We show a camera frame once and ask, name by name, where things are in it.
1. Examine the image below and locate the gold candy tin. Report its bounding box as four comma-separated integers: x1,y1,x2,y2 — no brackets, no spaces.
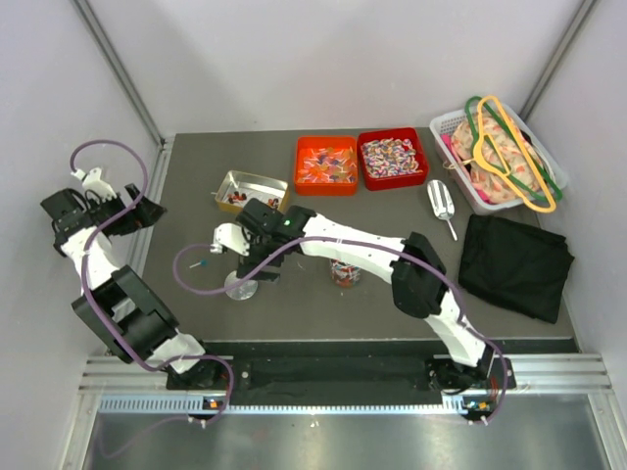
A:
215,170,289,213

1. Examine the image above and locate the clear jar lid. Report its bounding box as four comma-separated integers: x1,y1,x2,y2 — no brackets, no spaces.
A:
224,271,259,301

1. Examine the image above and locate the clear glass jar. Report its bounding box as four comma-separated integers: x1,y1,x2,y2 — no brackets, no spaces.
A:
329,259,362,288

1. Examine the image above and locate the metal scoop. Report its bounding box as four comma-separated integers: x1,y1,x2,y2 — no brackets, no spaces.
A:
427,179,458,241

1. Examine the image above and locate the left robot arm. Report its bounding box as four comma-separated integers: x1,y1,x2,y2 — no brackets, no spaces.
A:
40,184,229,390

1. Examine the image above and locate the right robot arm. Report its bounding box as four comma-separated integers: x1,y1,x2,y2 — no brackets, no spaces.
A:
215,199,495,388

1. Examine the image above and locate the blue lollipop on table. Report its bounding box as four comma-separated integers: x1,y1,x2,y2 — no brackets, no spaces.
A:
189,259,207,269

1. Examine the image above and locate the orange candy box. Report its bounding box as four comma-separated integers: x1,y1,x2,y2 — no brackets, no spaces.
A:
293,135,359,197

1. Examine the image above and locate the red candy box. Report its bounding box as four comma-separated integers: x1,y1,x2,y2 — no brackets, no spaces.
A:
357,127,429,191

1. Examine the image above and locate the green hanger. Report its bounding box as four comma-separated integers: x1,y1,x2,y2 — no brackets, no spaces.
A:
464,96,564,203

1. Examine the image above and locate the yellow hanger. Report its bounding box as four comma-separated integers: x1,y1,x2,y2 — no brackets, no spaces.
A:
462,95,558,213

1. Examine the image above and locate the white plastic basket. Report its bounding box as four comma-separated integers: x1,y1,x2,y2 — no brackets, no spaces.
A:
430,96,567,215

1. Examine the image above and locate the floral cloth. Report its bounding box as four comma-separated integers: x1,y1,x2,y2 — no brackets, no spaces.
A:
450,120,546,205

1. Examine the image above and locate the black cloth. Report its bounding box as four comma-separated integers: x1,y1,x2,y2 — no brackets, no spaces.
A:
458,214,574,324

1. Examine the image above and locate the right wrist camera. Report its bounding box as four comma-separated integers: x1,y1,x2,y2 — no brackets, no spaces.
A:
210,223,250,257

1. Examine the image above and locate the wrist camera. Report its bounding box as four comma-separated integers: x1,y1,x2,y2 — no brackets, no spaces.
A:
210,223,250,257
71,167,118,201

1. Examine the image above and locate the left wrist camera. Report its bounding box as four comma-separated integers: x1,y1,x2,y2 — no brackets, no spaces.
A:
71,167,118,201

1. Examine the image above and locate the white cable duct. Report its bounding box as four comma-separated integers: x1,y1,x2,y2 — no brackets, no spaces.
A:
97,395,471,416

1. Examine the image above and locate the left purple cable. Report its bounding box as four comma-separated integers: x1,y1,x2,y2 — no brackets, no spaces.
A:
70,139,234,427

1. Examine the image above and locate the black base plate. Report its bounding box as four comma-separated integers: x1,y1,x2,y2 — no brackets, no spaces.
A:
166,355,520,406

